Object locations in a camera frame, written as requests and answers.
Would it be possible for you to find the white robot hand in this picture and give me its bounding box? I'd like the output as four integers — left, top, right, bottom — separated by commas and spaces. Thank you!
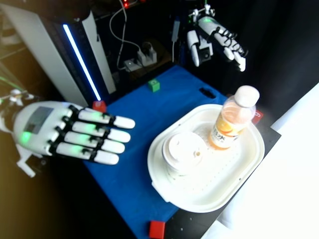
11, 100, 136, 178
186, 15, 248, 73

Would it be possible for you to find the orange juice bottle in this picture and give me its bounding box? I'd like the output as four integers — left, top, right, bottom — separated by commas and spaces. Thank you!
210, 85, 260, 150

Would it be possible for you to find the white lidded cup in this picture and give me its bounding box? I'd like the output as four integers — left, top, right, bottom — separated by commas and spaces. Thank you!
161, 131, 207, 177

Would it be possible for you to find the white plastic tray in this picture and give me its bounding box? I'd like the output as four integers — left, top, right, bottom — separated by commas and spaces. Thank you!
147, 103, 266, 214

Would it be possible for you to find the white inline adapter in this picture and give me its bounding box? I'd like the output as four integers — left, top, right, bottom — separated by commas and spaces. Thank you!
171, 19, 180, 63

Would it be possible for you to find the white plug charger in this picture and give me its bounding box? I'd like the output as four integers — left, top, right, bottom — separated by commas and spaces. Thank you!
136, 42, 158, 65

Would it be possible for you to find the white tower with blue light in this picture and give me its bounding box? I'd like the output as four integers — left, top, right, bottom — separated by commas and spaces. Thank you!
0, 2, 117, 108

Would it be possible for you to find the green cube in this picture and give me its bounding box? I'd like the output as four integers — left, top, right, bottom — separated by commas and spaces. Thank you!
148, 79, 160, 93

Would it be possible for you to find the white power strip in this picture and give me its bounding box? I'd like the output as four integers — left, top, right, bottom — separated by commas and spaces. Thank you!
124, 58, 145, 73

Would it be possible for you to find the blue table mat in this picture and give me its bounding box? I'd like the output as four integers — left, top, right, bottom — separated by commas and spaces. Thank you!
82, 65, 229, 239

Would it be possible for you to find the red cube with white digit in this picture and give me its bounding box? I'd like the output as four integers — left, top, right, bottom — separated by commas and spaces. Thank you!
251, 109, 265, 125

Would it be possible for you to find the white sheet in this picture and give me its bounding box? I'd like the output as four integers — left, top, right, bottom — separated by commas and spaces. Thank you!
204, 82, 319, 239

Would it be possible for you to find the white cable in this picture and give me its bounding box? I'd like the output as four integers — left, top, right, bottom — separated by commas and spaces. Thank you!
109, 0, 143, 71

